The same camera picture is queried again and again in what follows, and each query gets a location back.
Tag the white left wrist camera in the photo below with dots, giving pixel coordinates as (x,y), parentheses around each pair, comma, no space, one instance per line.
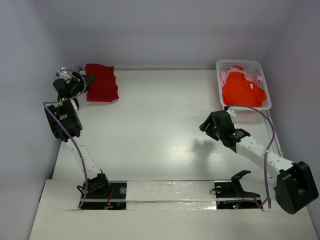
(63,74)

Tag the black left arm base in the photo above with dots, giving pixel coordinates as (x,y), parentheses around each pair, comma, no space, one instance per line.
(112,199)

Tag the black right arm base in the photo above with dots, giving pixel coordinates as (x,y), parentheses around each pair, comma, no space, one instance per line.
(230,194)

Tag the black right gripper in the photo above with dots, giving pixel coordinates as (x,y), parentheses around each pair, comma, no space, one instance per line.
(208,125)

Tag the dark red t shirt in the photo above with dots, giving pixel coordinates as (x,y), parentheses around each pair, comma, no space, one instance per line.
(104,86)

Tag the white plastic laundry basket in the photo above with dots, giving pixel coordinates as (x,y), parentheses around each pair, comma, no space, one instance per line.
(249,66)

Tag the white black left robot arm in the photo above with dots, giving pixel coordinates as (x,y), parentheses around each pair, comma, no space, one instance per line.
(66,126)

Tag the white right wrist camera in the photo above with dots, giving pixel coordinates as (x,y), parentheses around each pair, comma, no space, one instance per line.
(230,111)

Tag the pink t shirt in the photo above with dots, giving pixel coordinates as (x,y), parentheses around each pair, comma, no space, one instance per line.
(238,69)

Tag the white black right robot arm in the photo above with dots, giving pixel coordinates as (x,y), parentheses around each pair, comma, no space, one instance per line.
(295,186)

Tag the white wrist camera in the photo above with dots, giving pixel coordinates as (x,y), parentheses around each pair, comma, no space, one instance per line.
(63,74)
(230,111)

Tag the folded bright red t shirt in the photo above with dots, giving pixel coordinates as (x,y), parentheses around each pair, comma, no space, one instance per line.
(99,100)

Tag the orange t shirt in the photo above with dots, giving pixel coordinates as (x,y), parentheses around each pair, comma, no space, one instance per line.
(239,91)

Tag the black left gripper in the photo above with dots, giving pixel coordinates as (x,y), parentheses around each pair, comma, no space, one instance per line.
(72,80)

